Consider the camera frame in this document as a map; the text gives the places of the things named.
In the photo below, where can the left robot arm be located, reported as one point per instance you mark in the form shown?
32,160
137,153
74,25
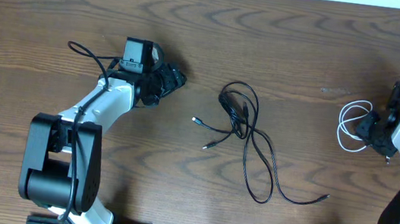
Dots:
62,159

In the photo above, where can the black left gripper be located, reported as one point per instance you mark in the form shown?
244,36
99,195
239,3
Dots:
173,80

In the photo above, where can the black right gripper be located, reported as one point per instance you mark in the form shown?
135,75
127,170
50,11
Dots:
361,131

